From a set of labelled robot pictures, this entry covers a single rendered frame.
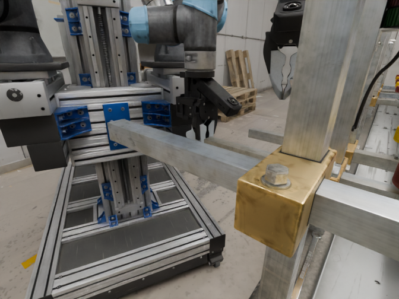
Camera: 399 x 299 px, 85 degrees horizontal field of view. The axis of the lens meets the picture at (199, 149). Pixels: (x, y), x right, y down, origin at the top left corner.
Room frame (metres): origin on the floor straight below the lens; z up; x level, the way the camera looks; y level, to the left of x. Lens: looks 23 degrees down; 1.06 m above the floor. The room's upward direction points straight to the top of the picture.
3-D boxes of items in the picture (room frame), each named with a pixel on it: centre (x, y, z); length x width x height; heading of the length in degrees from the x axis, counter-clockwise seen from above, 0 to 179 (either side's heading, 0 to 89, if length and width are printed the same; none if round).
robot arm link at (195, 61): (0.56, 0.00, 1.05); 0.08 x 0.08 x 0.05
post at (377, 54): (0.59, -0.42, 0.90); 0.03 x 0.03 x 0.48; 50
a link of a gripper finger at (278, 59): (0.46, -0.15, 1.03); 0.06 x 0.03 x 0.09; 160
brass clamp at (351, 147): (0.57, -0.41, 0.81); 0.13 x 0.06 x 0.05; 140
